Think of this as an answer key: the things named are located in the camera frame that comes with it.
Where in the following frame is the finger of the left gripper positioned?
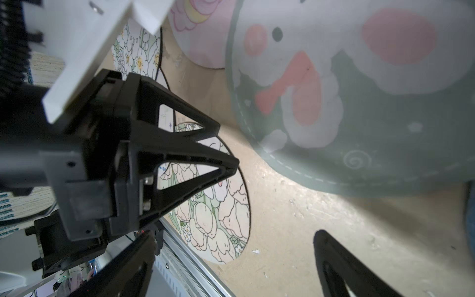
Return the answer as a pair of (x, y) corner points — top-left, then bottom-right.
(126, 74), (220, 142)

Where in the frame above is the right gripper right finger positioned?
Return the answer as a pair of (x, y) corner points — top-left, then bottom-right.
(313, 230), (401, 297)

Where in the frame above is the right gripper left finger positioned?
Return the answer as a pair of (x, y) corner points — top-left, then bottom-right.
(70, 231), (156, 297)

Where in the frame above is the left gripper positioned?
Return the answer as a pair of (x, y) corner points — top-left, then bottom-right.
(1, 69), (239, 277)

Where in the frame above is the green flower outline coaster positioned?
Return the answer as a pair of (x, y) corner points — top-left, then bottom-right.
(158, 137), (251, 265)

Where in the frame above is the green bunny coaster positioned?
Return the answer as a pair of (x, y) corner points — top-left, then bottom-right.
(226, 1), (475, 196)

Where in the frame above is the white daisy coaster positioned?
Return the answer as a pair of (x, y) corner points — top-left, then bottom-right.
(111, 19), (162, 80)

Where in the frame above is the pink unicorn coaster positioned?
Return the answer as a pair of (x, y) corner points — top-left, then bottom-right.
(168, 0), (236, 69)

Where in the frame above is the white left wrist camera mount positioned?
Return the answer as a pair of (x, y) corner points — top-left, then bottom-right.
(22, 0), (173, 123)

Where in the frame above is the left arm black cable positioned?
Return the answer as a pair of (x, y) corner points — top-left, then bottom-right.
(0, 0), (32, 97)

